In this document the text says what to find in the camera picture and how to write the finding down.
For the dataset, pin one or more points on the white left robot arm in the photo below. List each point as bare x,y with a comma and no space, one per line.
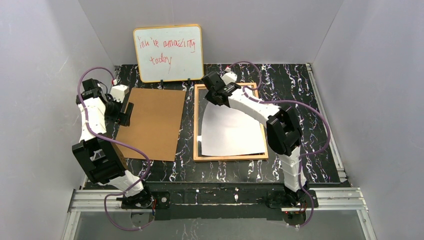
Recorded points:
101,159

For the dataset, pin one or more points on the orange rimmed whiteboard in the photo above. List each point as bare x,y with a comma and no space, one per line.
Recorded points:
169,53

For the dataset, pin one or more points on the aluminium front rail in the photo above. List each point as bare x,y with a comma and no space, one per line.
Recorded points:
321,199

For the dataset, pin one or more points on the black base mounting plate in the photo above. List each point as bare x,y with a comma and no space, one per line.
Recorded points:
223,212

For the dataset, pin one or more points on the light wooden picture frame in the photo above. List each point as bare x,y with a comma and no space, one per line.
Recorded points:
200,103

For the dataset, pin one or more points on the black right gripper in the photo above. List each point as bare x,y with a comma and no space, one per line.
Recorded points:
216,98

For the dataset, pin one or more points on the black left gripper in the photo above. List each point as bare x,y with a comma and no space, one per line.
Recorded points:
124,113

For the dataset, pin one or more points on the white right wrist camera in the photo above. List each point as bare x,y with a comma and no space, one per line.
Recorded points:
229,77

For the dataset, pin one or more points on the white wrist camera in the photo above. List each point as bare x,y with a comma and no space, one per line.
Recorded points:
229,77
119,92

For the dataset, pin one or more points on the colour street photo print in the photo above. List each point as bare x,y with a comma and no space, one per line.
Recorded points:
229,132

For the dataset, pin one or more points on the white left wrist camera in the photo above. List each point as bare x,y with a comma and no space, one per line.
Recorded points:
119,92

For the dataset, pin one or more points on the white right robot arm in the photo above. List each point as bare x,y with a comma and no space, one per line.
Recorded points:
283,130

